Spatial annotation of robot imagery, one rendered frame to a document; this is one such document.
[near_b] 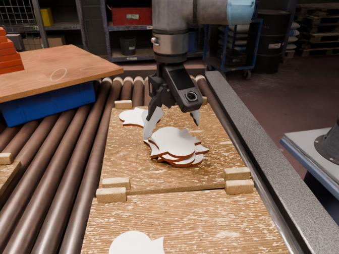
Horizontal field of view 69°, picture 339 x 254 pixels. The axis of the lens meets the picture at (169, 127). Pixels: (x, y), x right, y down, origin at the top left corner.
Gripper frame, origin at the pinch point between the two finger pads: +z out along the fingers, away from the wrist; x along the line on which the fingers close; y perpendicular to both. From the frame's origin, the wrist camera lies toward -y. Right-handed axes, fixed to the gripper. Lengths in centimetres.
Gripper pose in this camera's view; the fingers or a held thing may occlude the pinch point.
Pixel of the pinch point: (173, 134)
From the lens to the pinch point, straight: 62.1
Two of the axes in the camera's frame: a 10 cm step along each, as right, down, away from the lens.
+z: 0.0, 8.5, 5.2
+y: -4.4, -4.7, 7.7
